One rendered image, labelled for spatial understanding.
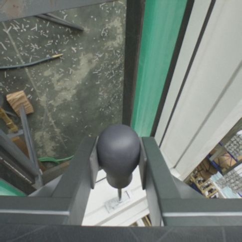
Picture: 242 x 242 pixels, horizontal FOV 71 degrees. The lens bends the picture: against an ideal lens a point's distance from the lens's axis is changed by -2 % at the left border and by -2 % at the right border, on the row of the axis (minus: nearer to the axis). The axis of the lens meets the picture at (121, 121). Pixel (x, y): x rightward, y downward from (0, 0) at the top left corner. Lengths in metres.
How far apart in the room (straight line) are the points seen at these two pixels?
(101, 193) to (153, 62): 0.23
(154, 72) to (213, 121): 0.09
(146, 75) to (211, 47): 0.07
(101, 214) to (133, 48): 0.25
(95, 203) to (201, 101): 0.23
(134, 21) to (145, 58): 0.03
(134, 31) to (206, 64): 0.08
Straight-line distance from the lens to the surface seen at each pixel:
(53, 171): 1.45
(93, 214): 0.32
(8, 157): 0.70
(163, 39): 0.17
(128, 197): 0.32
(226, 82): 0.19
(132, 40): 0.18
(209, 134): 0.24
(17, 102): 1.23
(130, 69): 0.20
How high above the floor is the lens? 0.98
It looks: 32 degrees down
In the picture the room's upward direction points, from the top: 147 degrees clockwise
